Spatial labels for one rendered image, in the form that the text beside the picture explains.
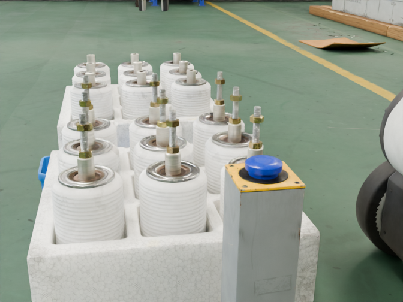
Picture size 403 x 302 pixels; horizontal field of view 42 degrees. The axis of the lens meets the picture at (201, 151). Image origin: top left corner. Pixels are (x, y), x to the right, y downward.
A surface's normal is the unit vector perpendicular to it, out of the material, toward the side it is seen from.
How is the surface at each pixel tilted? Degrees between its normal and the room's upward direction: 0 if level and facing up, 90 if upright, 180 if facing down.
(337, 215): 0
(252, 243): 90
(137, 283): 90
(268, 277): 90
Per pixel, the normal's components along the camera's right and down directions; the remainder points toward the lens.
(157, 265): 0.18, 0.34
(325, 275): 0.01, -0.94
